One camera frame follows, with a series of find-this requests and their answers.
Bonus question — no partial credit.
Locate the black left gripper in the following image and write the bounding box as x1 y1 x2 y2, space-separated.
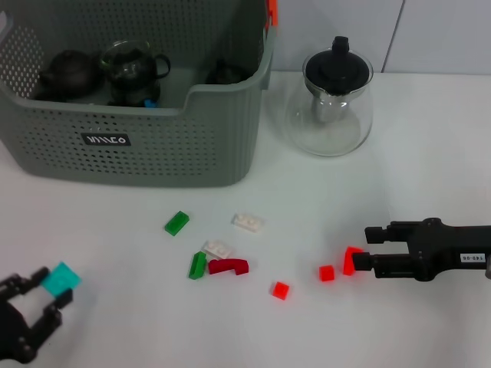
0 267 74 365

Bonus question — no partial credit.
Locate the dark clay teapot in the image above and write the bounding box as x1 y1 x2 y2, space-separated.
38 48 104 101

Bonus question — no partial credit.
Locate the dark red curved brick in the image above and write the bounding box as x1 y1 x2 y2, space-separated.
209 258 250 276

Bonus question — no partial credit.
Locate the glass teacup with black base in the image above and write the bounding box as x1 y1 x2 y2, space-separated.
99 40 173 90
107 78 162 108
206 59 250 85

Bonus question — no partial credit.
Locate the green building brick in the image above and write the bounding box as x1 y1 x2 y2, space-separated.
164 209 191 237
187 251 208 281

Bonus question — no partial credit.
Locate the teal brick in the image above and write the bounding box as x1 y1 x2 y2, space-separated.
40 262 83 297

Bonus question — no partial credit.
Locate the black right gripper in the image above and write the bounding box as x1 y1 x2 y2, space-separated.
351 216 491 283

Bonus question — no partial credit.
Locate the orange plastic object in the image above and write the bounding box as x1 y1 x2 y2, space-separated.
264 0 279 28

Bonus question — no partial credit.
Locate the white building brick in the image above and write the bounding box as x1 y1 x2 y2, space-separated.
202 240 234 260
231 213 266 234

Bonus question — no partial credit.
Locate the grey-green perforated storage bin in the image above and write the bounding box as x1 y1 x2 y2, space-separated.
0 0 278 189

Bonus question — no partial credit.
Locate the red sloped brick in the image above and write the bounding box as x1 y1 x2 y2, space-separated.
342 246 364 276

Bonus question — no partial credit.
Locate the glass teapot with black lid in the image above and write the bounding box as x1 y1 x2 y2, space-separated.
285 36 375 157

